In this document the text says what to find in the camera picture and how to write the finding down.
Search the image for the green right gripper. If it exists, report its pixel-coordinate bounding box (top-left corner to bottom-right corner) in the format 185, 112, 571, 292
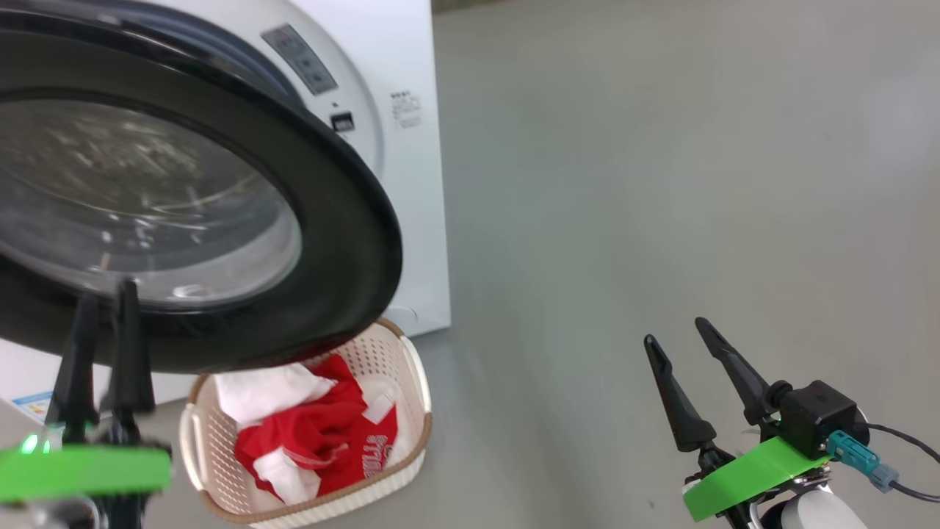
644, 317, 831, 529

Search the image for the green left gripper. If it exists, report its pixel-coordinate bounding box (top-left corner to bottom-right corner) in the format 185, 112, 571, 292
0, 279, 173, 529

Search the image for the red garment with white trim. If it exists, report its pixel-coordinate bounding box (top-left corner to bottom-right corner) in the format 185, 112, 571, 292
235, 355, 368, 504

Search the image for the black round glass washer door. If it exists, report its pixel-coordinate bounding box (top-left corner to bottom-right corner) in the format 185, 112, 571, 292
0, 11, 403, 374

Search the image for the red jersey with white print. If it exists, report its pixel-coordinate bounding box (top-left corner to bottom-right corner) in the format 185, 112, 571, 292
214, 354, 401, 506

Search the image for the cream laundry basket brown rim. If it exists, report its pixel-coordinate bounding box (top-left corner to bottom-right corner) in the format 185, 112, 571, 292
180, 317, 433, 528

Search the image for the white washing machine body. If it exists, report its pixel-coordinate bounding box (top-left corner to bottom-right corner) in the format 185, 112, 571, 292
0, 0, 452, 425

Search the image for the blue energy label sticker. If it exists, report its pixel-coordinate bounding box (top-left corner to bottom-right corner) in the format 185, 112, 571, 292
11, 392, 56, 425

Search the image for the grey warning sticker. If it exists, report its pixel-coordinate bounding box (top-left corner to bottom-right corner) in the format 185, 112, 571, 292
262, 24, 339, 96

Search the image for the teal cable connector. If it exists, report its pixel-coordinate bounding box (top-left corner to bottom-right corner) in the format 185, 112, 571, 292
826, 430, 900, 493

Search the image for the thin black cable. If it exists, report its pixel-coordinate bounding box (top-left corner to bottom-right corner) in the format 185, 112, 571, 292
867, 422, 940, 504

